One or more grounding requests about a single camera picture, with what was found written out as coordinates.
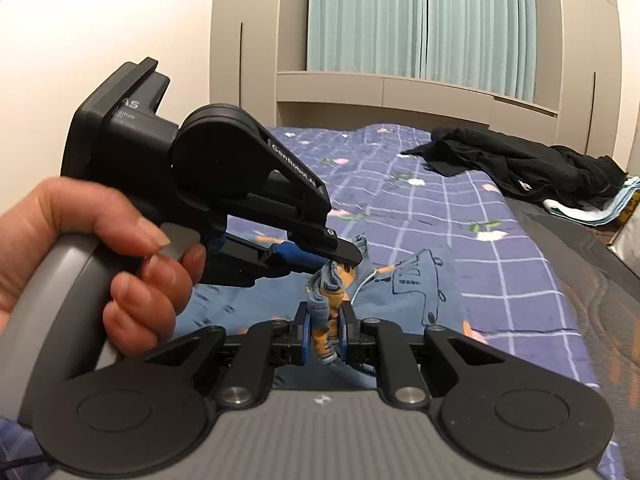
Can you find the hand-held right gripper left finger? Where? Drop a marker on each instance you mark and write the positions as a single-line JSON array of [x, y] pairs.
[[302, 341]]

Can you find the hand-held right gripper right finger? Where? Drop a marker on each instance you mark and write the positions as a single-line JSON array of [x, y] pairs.
[[344, 336]]

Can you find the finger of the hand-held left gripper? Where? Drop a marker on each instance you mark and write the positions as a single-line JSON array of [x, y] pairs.
[[300, 195], [295, 259]]

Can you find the blue pants with orange print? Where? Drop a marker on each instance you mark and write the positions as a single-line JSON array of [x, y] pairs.
[[400, 300]]

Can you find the person's left hand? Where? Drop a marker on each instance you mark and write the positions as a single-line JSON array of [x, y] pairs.
[[60, 205]]

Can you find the beige wardrobe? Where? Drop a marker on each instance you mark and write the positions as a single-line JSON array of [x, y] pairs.
[[600, 60], [250, 35]]

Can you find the beige window cabinet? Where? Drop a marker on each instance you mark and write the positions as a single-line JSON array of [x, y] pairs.
[[425, 95]]

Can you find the purple checked blanket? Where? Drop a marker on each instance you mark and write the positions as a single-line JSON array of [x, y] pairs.
[[500, 270]]

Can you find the black jacket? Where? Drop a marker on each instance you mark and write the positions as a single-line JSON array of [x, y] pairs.
[[525, 165]]

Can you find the grey quilted mattress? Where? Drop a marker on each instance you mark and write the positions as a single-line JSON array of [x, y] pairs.
[[610, 340]]

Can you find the light blue towel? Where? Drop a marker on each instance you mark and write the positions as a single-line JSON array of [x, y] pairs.
[[585, 214]]

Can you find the white shopping bag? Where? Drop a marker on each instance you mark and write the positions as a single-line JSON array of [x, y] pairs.
[[627, 250]]

